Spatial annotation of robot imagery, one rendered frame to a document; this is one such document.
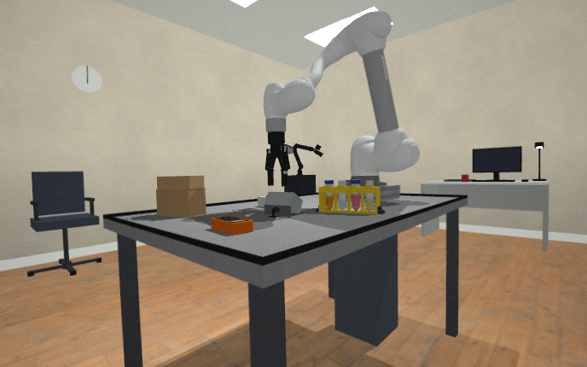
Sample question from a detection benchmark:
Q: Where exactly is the yellow rack with four tubes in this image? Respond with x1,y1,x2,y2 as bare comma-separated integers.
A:
319,184,381,214

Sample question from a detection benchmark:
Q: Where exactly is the brown cardboard box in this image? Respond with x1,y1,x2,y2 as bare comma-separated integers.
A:
156,176,206,217

